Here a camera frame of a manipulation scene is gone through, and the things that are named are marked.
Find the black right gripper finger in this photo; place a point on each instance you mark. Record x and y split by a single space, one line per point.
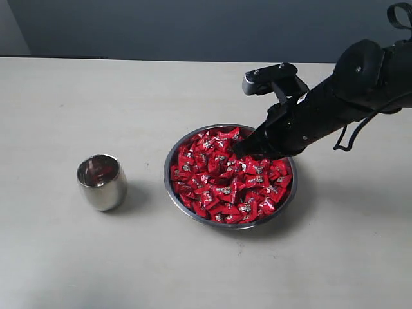
269 156

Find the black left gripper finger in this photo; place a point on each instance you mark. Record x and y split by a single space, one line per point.
253 145

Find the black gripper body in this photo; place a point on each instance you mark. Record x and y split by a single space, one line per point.
291 127

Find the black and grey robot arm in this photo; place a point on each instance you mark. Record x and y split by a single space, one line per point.
367 80

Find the pile of red wrapped candies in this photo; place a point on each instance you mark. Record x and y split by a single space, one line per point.
214 184

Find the stainless steel bowl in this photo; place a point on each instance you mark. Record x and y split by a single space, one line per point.
172 157

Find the stainless steel cup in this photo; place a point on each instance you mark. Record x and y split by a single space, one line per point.
103 196

